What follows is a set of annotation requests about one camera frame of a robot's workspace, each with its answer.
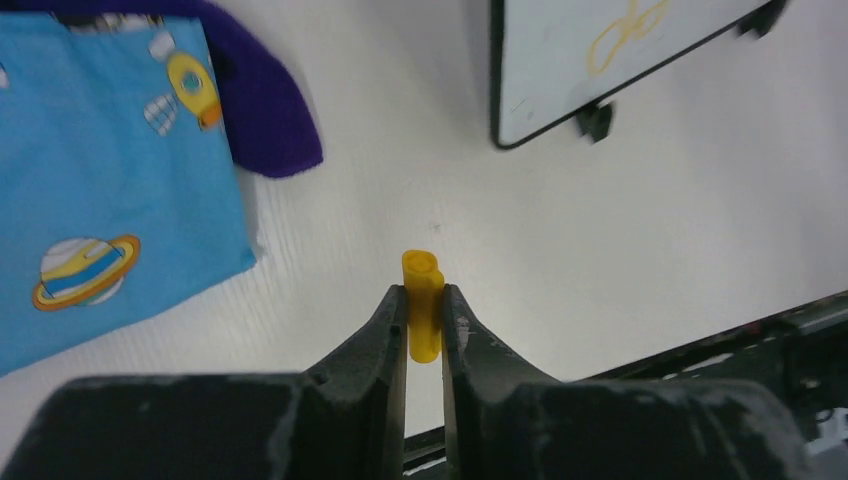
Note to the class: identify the orange marker cap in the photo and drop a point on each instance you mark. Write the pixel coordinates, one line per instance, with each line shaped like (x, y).
(424, 285)

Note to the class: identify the blue patterned cloth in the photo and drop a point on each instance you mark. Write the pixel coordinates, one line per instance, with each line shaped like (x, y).
(119, 196)

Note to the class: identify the black framed whiteboard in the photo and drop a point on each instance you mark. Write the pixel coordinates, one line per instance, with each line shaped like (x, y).
(555, 61)

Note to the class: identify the purple cloth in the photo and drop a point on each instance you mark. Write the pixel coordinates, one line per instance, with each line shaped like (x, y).
(269, 126)

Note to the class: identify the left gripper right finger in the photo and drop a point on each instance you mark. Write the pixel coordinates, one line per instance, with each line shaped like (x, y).
(694, 412)

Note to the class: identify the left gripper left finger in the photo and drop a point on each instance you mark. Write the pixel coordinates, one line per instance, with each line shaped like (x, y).
(343, 418)

